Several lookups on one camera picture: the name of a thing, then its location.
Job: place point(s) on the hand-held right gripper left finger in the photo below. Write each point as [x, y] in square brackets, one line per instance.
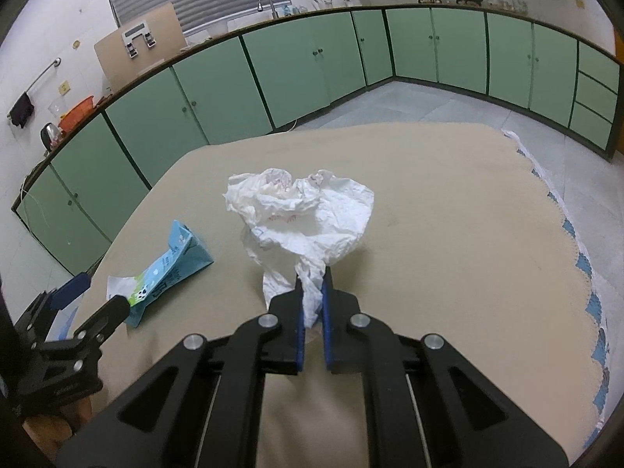
[300, 351]

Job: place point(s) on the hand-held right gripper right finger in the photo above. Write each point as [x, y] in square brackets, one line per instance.
[327, 346]

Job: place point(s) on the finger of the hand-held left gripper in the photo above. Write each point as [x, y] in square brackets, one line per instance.
[73, 288]
[109, 313]

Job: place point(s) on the blue milk carton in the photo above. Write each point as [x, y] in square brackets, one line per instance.
[175, 263]

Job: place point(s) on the white paper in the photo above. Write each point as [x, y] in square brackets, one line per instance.
[302, 224]

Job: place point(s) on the person's left hand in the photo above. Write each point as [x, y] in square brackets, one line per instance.
[48, 431]

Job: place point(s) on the beige tablecloth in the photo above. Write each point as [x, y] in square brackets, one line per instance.
[438, 253]

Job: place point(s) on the metal kettle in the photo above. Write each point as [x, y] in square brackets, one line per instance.
[50, 135]

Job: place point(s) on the orange basin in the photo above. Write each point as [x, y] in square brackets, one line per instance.
[78, 114]

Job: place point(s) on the black hanging cloth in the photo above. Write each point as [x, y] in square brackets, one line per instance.
[22, 109]

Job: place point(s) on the cardboard sheet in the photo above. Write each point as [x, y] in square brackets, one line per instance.
[109, 58]

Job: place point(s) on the green base cabinets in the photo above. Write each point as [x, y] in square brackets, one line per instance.
[302, 73]

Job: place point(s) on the kitchen faucet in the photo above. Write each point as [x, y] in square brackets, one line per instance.
[263, 0]

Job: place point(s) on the glass jars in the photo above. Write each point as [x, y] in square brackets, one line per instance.
[507, 2]

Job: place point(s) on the yellow wall socket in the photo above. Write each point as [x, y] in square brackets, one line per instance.
[64, 88]

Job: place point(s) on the metal towel rail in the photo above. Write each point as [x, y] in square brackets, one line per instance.
[41, 78]

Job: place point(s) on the white bracket device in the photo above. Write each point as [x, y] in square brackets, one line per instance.
[139, 39]

